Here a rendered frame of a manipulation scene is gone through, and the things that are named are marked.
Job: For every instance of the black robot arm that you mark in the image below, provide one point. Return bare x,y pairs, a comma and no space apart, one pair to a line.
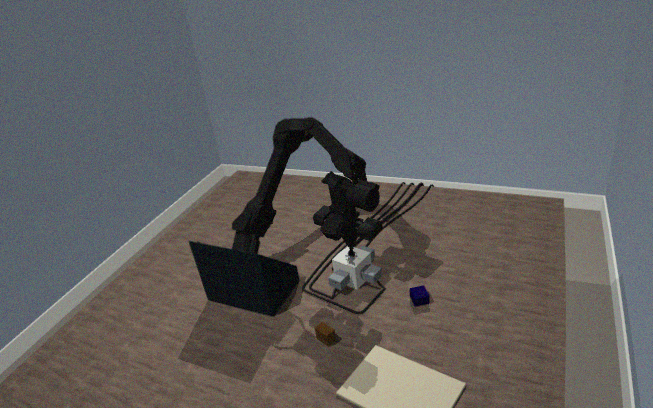
258,214

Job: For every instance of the beige flat rectangular mat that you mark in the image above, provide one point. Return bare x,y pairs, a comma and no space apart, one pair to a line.
386,380

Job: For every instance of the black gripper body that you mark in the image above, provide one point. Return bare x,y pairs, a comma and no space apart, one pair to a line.
367,230

